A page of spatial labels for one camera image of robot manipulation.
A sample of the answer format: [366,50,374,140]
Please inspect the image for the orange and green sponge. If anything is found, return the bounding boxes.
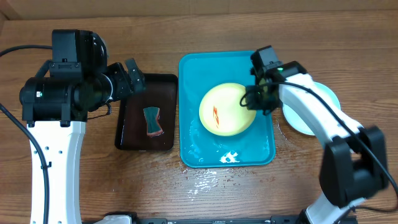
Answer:
[143,106,164,138]

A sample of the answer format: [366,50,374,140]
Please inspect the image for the light blue plate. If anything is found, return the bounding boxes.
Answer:
[282,82,341,136]

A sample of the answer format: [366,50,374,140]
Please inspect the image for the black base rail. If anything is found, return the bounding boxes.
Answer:
[127,212,299,224]

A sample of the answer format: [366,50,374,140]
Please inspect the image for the yellow plate top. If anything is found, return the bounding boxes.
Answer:
[199,83,256,136]

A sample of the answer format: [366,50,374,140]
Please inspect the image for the black rectangular tray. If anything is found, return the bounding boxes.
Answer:
[114,73,178,151]

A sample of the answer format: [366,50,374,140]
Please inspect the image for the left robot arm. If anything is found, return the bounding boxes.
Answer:
[19,29,145,223]

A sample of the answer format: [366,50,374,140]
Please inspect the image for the teal plastic tray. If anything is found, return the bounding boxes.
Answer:
[178,51,275,168]

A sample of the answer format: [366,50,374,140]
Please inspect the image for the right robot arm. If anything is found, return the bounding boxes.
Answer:
[239,46,397,223]

